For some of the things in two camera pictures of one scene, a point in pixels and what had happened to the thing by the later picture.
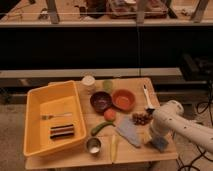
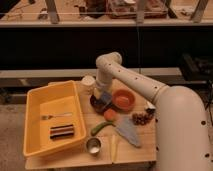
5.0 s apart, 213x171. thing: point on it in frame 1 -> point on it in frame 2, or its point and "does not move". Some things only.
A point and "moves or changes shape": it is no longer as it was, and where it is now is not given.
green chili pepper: x=102 y=125 does not move
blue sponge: x=160 y=143 moves or changes shape
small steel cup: x=93 y=145 does not move
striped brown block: x=61 y=131 does not move
